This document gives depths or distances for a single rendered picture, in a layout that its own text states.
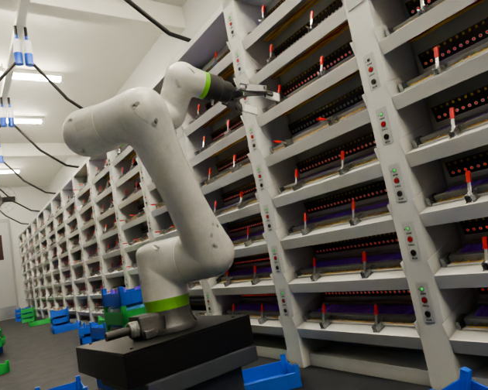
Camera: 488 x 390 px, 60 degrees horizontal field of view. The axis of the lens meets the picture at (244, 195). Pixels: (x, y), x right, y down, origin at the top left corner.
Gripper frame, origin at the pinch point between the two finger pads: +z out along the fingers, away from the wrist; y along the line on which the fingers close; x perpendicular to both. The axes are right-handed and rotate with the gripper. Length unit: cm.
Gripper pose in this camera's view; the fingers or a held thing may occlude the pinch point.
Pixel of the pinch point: (265, 104)
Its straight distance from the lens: 162.4
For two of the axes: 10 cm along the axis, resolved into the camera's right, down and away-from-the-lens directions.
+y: 5.5, -2.1, -8.1
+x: -0.1, -9.7, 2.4
